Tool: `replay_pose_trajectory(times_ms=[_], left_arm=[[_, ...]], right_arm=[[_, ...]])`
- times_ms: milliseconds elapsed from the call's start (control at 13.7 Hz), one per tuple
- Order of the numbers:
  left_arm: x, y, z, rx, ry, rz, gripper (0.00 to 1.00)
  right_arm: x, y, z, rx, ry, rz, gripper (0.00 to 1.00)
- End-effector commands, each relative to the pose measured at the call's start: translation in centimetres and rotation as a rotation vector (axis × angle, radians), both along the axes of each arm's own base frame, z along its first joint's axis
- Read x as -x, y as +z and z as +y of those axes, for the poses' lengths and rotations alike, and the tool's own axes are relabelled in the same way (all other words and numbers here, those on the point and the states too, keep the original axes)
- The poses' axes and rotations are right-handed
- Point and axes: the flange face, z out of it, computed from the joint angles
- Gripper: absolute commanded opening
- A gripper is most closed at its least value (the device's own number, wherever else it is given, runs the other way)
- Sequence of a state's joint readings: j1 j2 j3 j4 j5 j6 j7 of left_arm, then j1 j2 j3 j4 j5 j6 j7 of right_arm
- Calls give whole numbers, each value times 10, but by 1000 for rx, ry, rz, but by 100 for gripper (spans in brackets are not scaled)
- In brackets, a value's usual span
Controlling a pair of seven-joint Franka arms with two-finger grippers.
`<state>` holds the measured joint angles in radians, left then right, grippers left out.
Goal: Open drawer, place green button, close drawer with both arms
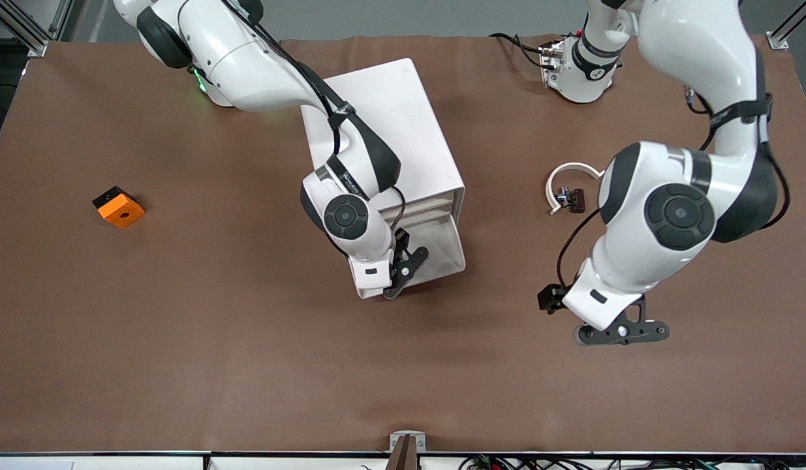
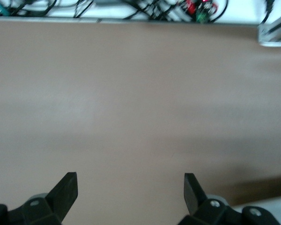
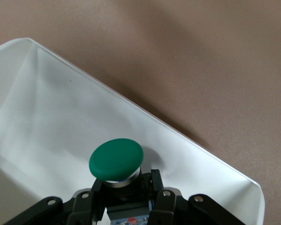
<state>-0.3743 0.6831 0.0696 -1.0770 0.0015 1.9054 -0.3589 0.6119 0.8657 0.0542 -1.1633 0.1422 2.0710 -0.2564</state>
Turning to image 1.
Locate white plastic drawer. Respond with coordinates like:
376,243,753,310
400,207,456,223
397,193,456,216
358,215,467,300

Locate white drawer cabinet housing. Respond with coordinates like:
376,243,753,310
300,57,467,266

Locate dark brown small component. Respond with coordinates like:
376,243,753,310
555,187,587,214

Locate white curved plastic piece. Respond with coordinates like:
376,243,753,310
545,162,604,216

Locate brown table mat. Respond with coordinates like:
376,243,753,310
0,33,806,456

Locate grey metal bracket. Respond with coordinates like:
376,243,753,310
389,431,427,453

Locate brown camera post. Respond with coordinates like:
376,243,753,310
384,435,421,470

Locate black left arm base cables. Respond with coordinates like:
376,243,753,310
489,31,548,71

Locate orange black button enclosure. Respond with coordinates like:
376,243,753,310
92,186,146,230

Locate white table edge rail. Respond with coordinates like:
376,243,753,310
0,452,806,470

